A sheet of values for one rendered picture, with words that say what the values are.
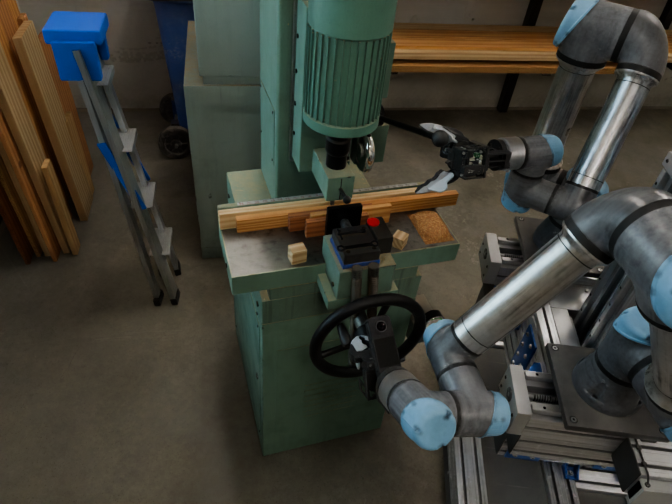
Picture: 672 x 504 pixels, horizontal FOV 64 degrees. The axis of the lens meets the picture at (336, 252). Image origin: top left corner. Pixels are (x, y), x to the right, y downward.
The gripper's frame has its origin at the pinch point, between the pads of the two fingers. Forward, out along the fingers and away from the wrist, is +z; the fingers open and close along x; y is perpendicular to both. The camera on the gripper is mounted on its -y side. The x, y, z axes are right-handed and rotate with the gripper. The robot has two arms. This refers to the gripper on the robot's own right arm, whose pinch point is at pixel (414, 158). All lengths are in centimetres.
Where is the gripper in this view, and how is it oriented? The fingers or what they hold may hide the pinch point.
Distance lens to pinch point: 122.3
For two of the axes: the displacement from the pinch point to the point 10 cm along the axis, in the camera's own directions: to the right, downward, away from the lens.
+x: -0.1, 9.1, 4.1
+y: 3.1, 3.9, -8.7
